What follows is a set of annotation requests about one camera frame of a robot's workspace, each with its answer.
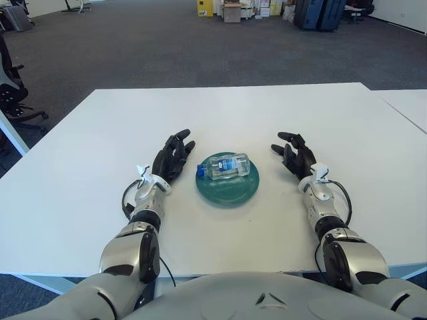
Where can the yellow box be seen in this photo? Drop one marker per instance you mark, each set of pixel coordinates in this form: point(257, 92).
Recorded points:
point(205, 8)

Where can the clear plastic water bottle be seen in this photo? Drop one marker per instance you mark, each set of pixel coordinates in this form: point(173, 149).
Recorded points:
point(227, 166)

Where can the blue suitcase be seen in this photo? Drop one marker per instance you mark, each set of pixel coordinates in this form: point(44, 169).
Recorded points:
point(308, 15)

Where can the brown cardboard box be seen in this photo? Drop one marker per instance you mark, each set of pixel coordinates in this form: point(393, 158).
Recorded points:
point(231, 14)

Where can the white plastic bag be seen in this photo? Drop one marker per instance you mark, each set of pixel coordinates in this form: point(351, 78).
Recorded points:
point(288, 14)

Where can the grey hard case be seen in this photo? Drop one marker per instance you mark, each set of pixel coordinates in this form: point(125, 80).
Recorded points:
point(16, 18)

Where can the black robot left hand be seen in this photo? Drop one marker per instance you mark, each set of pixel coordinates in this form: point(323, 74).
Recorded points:
point(166, 163)

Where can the green round plate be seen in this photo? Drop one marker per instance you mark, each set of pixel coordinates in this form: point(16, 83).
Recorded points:
point(230, 193)

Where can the white neighbouring desk leg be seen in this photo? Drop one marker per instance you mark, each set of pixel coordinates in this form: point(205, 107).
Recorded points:
point(13, 133)

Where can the white boxes stack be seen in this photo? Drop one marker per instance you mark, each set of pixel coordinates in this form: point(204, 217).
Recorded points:
point(264, 10)

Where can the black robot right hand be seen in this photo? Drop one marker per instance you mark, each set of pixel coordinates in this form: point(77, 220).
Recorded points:
point(302, 161)

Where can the grey robot torso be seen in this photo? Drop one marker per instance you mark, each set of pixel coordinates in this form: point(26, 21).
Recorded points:
point(233, 300)

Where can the black office chair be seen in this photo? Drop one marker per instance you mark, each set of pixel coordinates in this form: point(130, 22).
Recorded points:
point(11, 93)

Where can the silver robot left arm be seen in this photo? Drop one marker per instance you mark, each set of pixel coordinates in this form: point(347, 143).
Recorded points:
point(125, 246)

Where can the white distant desk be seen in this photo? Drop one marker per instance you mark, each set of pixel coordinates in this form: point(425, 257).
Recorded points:
point(358, 11)

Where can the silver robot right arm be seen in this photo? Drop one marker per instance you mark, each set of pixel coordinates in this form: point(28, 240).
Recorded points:
point(353, 253)

